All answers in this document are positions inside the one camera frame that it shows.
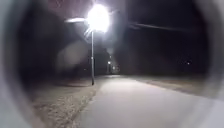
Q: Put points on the street lamp on pole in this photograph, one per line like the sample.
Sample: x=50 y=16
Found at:
x=92 y=60
x=109 y=63

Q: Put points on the dry grass verge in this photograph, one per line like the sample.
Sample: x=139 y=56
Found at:
x=60 y=103
x=173 y=85

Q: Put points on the grey paved path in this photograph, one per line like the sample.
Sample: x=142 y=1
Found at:
x=133 y=106

